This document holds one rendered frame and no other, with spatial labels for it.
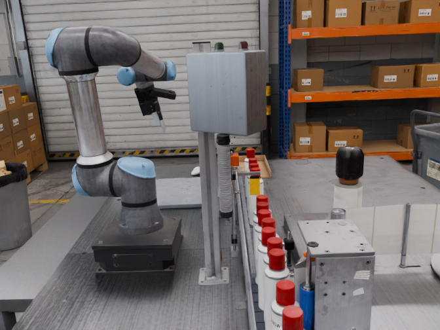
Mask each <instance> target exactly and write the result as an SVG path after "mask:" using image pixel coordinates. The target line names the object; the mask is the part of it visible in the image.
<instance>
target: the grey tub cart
mask: <svg viewBox="0 0 440 330"><path fill-rule="evenodd" d="M415 113H418V114H421V115H427V116H431V117H437V118H440V114H438V113H431V112H427V111H421V110H413V111H412V112H411V137H412V143H413V146H414V148H413V150H412V154H411V156H412V157H413V160H412V171H413V172H414V173H415V174H417V175H419V176H420V177H421V178H423V179H425V180H426V181H427V182H429V183H431V184H432V185H433V186H435V187H437V188H438V189H439V190H440V123H434V124H423V125H417V126H415V125H414V114H415ZM415 134H416V137H415Z"/></svg>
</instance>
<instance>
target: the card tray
mask: <svg viewBox="0 0 440 330"><path fill-rule="evenodd" d="M246 158H247V156H239V162H240V170H241V171H245V161H244V160H245V159H246ZM255 158H257V163H258V164H259V168H260V169H261V175H262V178H271V170H270V166H269V165H268V162H267V159H266V156H265V155H255Z"/></svg>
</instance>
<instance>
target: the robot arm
mask: <svg viewBox="0 0 440 330"><path fill-rule="evenodd" d="M45 50H46V58H47V60H48V62H49V63H50V65H51V66H52V67H53V68H55V69H58V73H59V76H60V77H61V78H63V79H64V80H65V81H66V85H67V91H68V95H69V102H70V106H71V112H72V115H73V122H74V125H75V132H76V135H77V142H78V146H79V152H80V156H79V157H78V159H77V163H76V164H75V165H74V167H73V169H72V172H73V173H72V182H73V185H74V187H75V189H76V190H77V192H78V193H79V194H81V195H83V196H91V197H97V196H105V197H121V204H122V207H121V211H120V216H119V221H118V230H119V232H121V233H123V234H129V235H141V234H149V233H152V232H156V231H158V230H160V229H161V228H162V227H163V226H164V219H163V216H162V214H161V212H160V209H159V206H158V204H157V198H156V179H155V177H156V173H155V166H154V164H153V162H152V161H150V160H149V159H146V158H141V157H134V156H132V157H122V158H120V159H118V162H114V160H113V154H111V153H110V152H109V151H108V150H107V146H106V142H105V134H104V130H103V122H102V118H101V111H100V104H99V99H98V92H97V88H96V81H95V77H96V75H97V74H98V72H99V69H98V67H101V66H110V65H120V68H119V70H118V71H117V79H118V81H119V83H121V84H122V85H124V86H130V85H132V84H134V83H135V84H136V87H137V88H135V89H134V92H135V94H136V96H137V100H138V102H139V106H140V109H141V112H142V114H143V116H145V115H152V116H153V120H152V121H151V122H150V125H151V126H161V127H162V129H163V132H165V130H166V127H165V123H164V120H163V118H162V113H161V111H160V105H159V102H158V97H161V98H167V99H170V100H175V97H176V93H175V92H174V91H172V90H165V89H161V88H155V86H154V83H153V81H166V82H167V81H173V80H174V79H175V77H176V66H175V63H174V62H173V61H167V60H166V61H162V60H160V59H159V58H157V57H156V56H155V55H153V54H151V53H150V52H149V51H147V50H145V49H144V48H143V47H141V45H140V43H139V42H138V40H137V39H135V38H134V37H132V36H131V35H129V34H127V33H125V32H123V31H121V30H119V29H116V28H113V27H109V26H103V25H95V26H78V27H69V26H66V27H62V28H56V29H54V30H52V31H51V32H50V34H49V35H48V38H47V40H46V46H45ZM157 115H158V116H157Z"/></svg>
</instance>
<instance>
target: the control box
mask: <svg viewBox="0 0 440 330"><path fill-rule="evenodd" d="M186 59H187V78H188V89H189V109H190V120H191V130H192V131H197V132H209V133H216V134H228V135H234V136H246V137H247V136H250V135H252V134H255V133H257V132H260V131H263V130H266V52H265V50H248V51H224V52H195V53H188V54H187V55H186Z"/></svg>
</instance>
